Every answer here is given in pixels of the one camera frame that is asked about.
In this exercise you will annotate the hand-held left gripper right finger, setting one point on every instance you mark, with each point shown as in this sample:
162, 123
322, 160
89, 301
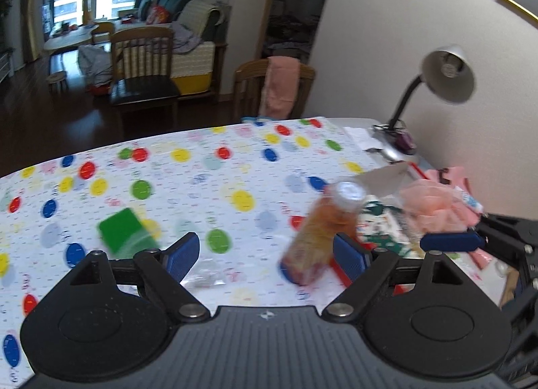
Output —
351, 258

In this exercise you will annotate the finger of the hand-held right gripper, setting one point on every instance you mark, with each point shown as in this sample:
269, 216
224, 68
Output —
449, 242

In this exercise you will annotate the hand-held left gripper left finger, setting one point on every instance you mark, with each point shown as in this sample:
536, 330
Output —
183, 254

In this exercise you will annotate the pink mesh bath pouf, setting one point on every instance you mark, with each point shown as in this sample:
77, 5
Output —
433, 206

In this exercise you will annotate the orange bottle white cap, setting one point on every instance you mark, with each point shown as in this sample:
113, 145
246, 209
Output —
319, 229

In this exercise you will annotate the white tube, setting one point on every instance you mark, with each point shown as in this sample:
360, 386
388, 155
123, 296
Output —
470, 200

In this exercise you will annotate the green white printed packet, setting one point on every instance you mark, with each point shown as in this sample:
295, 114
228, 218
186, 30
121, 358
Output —
386, 229

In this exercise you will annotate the balloon print tablecloth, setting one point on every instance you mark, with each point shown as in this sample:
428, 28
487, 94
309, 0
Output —
147, 204

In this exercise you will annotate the green sponge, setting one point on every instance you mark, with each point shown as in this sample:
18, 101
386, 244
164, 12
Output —
124, 229

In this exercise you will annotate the pink packet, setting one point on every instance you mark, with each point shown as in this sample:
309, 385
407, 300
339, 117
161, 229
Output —
454, 176

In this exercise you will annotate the silver desk lamp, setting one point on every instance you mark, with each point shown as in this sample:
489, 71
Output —
449, 74

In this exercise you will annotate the wooden chair dark seat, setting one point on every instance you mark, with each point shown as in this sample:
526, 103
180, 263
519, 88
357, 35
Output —
143, 86

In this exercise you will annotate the pink towel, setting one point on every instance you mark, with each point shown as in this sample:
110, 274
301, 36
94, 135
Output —
279, 86

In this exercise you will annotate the sofa with cushions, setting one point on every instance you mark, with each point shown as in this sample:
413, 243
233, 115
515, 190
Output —
197, 65

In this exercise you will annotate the grey cloth bundle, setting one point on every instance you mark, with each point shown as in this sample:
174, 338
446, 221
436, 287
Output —
94, 65

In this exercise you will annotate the small wooden stool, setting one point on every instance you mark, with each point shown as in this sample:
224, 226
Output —
56, 78

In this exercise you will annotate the lilac cloth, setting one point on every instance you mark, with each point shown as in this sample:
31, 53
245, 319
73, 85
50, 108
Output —
185, 36

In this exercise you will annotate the oval coffee table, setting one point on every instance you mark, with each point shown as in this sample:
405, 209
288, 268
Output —
71, 38

